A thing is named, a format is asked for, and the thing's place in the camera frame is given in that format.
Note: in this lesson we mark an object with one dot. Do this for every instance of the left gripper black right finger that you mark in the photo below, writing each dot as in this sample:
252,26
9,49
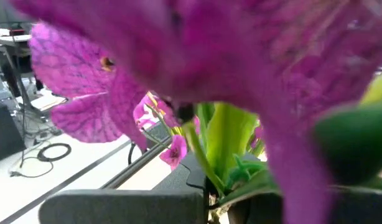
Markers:
254,158

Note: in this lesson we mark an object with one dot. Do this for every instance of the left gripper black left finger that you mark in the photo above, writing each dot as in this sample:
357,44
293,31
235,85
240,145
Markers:
191,177

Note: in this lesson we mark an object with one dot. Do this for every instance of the purple artificial flower bunch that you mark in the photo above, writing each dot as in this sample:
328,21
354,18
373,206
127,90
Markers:
209,46

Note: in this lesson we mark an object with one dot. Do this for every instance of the black equipment case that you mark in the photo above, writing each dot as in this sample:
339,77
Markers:
4,130

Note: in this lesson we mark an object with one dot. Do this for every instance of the grey desk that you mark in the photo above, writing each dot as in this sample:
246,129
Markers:
10,40

